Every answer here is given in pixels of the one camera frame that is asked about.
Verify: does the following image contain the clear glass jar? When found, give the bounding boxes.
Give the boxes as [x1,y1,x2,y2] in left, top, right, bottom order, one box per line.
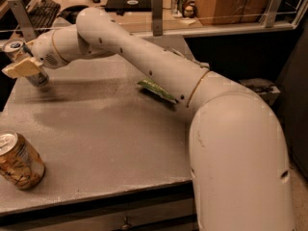
[170,0,187,17]

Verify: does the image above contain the orange patterned drink can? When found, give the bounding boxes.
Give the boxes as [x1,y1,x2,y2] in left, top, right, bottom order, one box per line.
[0,130,45,190]

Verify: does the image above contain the grey metal shelf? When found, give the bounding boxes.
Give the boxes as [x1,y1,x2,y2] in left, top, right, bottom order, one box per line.
[240,78,280,106]

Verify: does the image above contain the black headphones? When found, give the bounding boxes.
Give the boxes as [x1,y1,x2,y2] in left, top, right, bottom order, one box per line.
[59,5,88,24]

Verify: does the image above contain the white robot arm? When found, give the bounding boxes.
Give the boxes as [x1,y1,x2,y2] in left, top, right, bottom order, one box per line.
[2,8,295,231]

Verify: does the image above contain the black laptop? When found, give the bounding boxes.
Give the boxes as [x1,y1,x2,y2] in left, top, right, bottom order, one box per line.
[105,0,151,12]

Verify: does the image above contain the left metal bracket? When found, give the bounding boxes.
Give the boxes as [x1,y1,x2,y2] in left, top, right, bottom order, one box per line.
[8,0,38,41]

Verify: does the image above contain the black keyboard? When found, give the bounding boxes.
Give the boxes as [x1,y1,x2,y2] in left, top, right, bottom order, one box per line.
[29,0,61,34]

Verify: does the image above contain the middle metal bracket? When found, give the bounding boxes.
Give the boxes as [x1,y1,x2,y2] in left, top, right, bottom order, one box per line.
[151,0,163,37]

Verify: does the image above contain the silver blue redbull can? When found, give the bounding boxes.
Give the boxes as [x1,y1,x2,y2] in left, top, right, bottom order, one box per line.
[2,38,49,88]

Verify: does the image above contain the green chips bag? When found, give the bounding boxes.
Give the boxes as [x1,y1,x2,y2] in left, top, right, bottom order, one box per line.
[138,79,176,104]

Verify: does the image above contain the right metal bracket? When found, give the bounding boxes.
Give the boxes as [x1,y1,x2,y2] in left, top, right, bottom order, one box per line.
[262,0,282,28]

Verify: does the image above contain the metal bracket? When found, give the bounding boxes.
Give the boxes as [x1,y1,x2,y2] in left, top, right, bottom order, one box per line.
[151,0,163,37]
[262,0,282,28]
[8,0,38,41]

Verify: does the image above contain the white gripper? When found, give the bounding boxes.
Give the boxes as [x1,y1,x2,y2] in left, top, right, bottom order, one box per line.
[2,31,68,79]

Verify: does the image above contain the grey table drawer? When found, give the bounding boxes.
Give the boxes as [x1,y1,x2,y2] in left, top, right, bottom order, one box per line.
[0,184,199,231]

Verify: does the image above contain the small brown round object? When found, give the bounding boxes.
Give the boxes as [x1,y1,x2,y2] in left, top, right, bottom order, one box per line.
[183,5,195,18]

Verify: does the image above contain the cardboard box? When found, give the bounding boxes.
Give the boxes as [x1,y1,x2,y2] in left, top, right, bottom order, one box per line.
[194,0,269,25]

